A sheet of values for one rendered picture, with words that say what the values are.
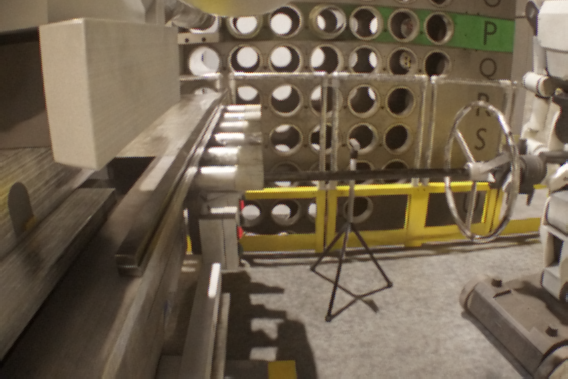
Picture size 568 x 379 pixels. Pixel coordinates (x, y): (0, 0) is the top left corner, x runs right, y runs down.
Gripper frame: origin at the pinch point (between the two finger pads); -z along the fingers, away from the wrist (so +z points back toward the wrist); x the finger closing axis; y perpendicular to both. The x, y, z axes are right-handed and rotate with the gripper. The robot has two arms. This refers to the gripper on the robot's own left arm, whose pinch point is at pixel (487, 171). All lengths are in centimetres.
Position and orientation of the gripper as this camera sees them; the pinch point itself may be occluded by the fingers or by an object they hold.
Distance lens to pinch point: 115.0
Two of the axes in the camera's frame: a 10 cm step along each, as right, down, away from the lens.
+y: 0.6, 7.2, -6.9
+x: 0.3, -6.9, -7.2
